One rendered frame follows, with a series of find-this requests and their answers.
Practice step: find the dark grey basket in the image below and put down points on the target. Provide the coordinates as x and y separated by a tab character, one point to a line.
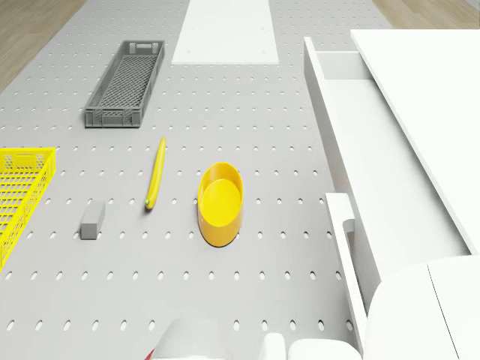
112	118

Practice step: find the white cabinet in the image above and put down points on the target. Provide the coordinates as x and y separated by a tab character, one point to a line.
431	93

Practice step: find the red plate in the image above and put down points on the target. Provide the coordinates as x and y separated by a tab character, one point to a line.
150	355

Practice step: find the yellow bowl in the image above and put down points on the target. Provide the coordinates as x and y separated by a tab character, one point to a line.
221	202

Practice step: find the grey cube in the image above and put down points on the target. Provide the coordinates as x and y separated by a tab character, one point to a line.
92	223

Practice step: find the banana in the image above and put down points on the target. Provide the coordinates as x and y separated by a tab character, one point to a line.
156	176

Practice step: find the yellow basket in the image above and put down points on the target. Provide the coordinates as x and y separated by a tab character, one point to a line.
45	168

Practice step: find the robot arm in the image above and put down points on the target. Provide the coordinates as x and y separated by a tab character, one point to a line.
420	311

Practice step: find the white drawer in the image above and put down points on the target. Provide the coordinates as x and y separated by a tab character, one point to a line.
375	168

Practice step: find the white board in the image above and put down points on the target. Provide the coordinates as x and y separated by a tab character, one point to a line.
225	33

